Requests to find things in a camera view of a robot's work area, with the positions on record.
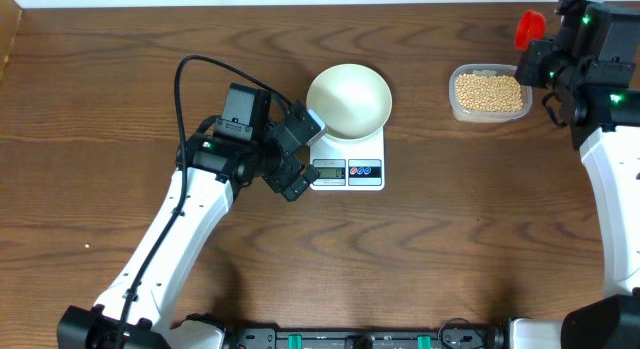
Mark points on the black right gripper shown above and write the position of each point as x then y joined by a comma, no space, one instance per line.
527,72

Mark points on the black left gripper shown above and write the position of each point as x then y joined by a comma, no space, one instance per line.
279,179

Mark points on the red plastic measuring scoop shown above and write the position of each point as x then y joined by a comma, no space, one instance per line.
531,26

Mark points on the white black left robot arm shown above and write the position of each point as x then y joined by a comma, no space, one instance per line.
224,155

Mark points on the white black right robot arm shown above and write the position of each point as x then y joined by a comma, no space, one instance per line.
587,68

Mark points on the white digital kitchen scale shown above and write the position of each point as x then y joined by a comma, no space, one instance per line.
349,165

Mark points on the white round bowl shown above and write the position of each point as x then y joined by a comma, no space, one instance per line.
353,100

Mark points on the clear plastic container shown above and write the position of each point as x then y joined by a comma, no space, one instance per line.
465,115

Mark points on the yellow soybeans pile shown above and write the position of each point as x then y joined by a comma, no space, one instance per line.
488,93

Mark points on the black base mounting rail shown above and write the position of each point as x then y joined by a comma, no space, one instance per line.
451,336

